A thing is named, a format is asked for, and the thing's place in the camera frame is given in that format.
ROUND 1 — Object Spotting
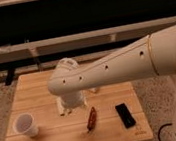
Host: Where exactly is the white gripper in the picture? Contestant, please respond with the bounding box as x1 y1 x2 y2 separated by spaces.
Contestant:
60 91 87 114

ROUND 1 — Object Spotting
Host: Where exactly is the white rectangular sponge block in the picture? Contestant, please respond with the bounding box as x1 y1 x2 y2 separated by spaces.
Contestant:
56 98 65 116

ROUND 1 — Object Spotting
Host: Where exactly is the black rectangular remote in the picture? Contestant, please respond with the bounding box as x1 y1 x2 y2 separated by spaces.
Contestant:
115 104 136 128

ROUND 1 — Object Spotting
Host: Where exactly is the brown red pocket knife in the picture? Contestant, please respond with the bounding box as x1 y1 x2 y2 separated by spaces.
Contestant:
87 107 97 132

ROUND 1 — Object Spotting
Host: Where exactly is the long grey bench rail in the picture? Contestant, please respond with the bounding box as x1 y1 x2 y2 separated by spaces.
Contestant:
0 16 176 63

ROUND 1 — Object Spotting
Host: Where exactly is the wooden table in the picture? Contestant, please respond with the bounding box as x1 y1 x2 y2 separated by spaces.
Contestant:
5 71 153 141

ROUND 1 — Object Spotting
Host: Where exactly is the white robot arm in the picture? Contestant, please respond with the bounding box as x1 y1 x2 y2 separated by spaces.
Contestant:
47 25 176 141

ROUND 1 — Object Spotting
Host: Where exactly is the white paper cup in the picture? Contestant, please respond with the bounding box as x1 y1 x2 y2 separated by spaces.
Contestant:
13 114 39 138

